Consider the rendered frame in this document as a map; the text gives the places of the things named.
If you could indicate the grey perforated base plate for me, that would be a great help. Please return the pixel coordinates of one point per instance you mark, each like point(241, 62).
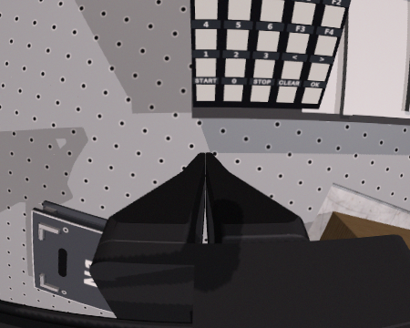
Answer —
point(95, 112)

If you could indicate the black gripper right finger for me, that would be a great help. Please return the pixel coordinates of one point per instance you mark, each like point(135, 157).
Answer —
point(236, 212)

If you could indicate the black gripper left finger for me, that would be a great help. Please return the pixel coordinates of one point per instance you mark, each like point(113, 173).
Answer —
point(172, 211)

